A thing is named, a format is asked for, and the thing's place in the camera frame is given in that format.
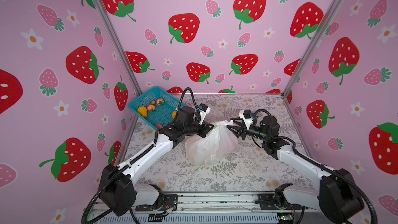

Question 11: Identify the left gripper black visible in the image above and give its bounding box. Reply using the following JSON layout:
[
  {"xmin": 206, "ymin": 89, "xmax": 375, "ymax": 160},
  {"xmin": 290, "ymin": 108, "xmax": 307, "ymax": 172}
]
[{"xmin": 183, "ymin": 118, "xmax": 214, "ymax": 139}]

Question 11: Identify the white lemon print plastic bag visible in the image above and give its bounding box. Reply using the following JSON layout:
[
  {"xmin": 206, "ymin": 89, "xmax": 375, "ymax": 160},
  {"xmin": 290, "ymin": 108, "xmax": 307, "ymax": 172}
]
[{"xmin": 184, "ymin": 120, "xmax": 238, "ymax": 166}]

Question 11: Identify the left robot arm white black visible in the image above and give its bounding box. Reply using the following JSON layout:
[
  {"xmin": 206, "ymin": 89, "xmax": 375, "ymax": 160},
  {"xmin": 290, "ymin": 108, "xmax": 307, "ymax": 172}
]
[{"xmin": 81, "ymin": 101, "xmax": 214, "ymax": 224}]

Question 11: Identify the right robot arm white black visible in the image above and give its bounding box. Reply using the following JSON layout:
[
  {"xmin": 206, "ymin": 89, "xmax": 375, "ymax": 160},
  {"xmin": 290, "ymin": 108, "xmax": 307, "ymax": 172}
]
[{"xmin": 228, "ymin": 109, "xmax": 378, "ymax": 224}]

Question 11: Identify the red fake apple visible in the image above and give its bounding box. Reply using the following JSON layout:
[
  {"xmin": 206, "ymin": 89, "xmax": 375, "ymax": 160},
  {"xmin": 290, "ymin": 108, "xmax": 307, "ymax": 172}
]
[{"xmin": 146, "ymin": 104, "xmax": 156, "ymax": 112}]

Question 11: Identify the yellow fake lemon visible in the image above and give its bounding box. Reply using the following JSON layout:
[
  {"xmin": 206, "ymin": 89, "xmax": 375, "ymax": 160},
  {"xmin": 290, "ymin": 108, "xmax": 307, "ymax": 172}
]
[{"xmin": 137, "ymin": 106, "xmax": 148, "ymax": 118}]

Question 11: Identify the teal plastic mesh basket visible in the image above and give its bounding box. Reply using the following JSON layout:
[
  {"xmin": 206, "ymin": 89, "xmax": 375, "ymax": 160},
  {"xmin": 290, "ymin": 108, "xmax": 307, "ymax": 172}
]
[{"xmin": 129, "ymin": 87, "xmax": 179, "ymax": 130}]

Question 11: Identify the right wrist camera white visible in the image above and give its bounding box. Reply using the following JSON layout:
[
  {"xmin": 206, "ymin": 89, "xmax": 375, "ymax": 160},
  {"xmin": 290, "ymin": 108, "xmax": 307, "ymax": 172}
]
[{"xmin": 239, "ymin": 110, "xmax": 253, "ymax": 129}]

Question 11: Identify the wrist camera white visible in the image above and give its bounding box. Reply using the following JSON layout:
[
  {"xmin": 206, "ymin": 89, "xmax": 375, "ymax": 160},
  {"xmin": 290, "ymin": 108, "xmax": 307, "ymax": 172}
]
[
  {"xmin": 198, "ymin": 104, "xmax": 210, "ymax": 124},
  {"xmin": 239, "ymin": 110, "xmax": 253, "ymax": 129}
]

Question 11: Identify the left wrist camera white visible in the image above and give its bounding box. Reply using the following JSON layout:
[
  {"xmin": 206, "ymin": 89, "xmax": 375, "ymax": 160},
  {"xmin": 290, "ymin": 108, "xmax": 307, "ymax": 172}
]
[{"xmin": 198, "ymin": 104, "xmax": 210, "ymax": 124}]

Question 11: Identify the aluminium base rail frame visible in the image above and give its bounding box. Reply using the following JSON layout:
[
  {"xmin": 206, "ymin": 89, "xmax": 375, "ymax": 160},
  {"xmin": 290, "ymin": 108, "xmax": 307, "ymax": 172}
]
[{"xmin": 98, "ymin": 191, "xmax": 330, "ymax": 224}]

